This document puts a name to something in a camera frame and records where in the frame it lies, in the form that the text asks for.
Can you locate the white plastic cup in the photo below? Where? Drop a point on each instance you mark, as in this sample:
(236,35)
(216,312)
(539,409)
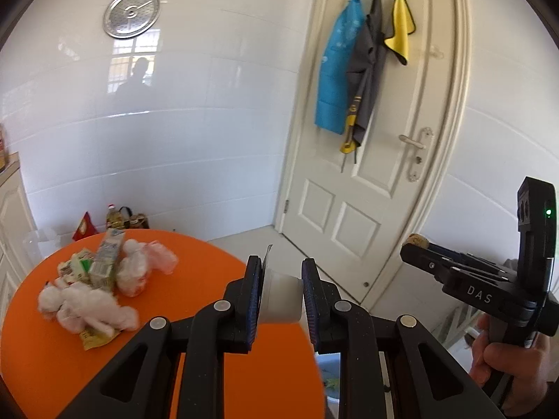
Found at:
(281,297)

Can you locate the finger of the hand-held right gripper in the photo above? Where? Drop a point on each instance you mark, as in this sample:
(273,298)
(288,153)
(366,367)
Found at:
(419,255)
(480,264)

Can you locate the orange round table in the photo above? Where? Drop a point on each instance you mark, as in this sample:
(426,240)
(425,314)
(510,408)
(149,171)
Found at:
(183,270)

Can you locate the green snack wrapper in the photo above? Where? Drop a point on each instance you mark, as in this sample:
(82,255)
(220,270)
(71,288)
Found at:
(76,266)

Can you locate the clear plastic container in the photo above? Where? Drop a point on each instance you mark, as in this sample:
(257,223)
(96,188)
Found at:
(41,244)

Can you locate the yellow cloth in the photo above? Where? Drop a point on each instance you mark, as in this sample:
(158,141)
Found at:
(401,26)

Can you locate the white panel door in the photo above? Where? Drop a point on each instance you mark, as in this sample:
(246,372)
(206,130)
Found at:
(393,209)

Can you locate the person's right hand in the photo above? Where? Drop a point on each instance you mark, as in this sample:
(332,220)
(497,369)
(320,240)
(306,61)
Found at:
(502,358)

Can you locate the red printed bag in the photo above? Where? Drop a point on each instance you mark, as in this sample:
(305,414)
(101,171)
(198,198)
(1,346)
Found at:
(84,227)

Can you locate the person's right forearm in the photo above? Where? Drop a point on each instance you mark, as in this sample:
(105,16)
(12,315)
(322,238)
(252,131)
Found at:
(535,403)

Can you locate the blue apron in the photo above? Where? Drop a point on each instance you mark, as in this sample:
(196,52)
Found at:
(338,78)

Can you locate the clear red-printed plastic bag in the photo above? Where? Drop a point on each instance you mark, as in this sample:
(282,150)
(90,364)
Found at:
(144,264)

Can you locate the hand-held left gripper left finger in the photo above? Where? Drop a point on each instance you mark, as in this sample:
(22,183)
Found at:
(253,301)

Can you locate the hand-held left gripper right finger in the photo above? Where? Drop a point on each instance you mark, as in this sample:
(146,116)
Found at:
(310,303)

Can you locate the grey apron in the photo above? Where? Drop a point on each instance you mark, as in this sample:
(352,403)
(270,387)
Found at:
(369,78)

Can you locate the green and white milk carton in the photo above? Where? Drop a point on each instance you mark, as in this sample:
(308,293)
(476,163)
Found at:
(105,262)

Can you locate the white kitchen cabinet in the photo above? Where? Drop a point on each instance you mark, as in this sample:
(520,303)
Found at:
(13,227)

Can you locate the yellow cooking oil bottle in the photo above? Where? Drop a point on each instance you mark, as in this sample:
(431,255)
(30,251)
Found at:
(113,218)

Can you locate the yellow snack wrapper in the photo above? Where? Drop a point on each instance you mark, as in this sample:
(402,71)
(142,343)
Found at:
(98,338)

